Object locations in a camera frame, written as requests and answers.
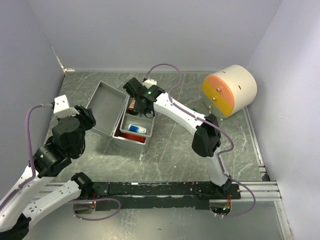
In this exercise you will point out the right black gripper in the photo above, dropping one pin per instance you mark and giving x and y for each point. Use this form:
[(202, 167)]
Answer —
[(138, 109)]

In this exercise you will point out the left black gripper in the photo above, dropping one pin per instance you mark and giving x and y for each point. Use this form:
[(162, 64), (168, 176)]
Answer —
[(86, 115)]

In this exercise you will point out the orange brown bottle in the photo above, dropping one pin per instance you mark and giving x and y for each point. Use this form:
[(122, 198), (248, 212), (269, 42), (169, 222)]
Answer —
[(131, 108)]

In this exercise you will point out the grey storage case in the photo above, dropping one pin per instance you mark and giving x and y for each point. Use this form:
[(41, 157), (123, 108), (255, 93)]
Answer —
[(107, 104)]

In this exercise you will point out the grey divided tray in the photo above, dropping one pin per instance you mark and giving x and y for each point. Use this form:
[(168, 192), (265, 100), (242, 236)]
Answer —
[(147, 124)]

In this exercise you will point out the red first aid pouch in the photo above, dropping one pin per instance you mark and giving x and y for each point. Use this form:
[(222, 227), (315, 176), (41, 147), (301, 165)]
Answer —
[(129, 136)]

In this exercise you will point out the white blue tube bottle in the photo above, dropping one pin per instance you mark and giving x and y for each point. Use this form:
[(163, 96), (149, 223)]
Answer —
[(137, 129)]

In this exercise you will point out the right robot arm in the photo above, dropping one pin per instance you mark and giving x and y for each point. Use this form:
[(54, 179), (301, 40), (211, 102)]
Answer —
[(204, 129)]

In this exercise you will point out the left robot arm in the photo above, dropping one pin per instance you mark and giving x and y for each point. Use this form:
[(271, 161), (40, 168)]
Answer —
[(19, 212)]

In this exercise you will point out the beige cylinder drum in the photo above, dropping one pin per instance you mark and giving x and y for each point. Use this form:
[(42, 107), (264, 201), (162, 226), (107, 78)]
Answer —
[(229, 90)]

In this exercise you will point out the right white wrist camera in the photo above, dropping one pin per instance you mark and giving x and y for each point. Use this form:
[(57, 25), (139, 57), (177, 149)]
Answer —
[(148, 82)]

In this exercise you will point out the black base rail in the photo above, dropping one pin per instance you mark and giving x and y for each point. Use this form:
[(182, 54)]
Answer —
[(161, 195)]

